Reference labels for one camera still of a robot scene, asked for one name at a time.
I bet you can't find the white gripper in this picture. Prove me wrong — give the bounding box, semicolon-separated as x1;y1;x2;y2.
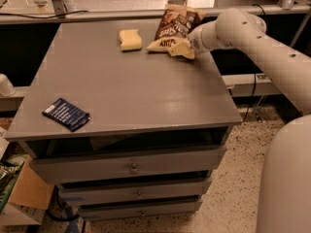
168;20;228;59

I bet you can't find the brown sea salt chip bag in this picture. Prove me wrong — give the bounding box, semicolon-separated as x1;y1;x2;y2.
147;4;205;52

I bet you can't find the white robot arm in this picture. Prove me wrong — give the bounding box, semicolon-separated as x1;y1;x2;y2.
169;8;311;233

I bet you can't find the blue rxbar blueberry wrapper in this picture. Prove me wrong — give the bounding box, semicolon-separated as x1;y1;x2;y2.
42;98;90;132

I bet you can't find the green snack bag in box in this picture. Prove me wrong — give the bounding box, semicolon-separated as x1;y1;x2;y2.
0;154;27;212

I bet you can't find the yellow sponge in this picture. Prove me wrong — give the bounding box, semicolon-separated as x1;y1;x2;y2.
119;29;142;51

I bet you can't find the grey drawer cabinet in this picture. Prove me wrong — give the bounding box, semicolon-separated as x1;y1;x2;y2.
4;17;244;222

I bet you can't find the middle grey drawer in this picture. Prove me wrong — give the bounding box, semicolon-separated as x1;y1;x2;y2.
60;178;211;206

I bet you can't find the grey drawer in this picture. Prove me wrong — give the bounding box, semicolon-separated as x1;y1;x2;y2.
79;197;202;220
30;146;226;184
60;178;211;206

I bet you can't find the bottom grey drawer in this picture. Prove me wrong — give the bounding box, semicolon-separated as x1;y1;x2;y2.
79;197;202;220

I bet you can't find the top grey drawer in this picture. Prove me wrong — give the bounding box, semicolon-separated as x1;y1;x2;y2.
30;146;226;184

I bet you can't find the white cylinder object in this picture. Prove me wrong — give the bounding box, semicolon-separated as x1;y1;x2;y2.
0;74;16;97

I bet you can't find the cardboard box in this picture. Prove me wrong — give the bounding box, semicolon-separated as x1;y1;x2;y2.
0;118;53;226

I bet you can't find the black hanging cable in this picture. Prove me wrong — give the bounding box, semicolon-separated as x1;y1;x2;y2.
242;3;267;122

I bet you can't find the black cable on rail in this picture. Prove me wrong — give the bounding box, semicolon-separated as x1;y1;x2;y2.
0;9;89;19

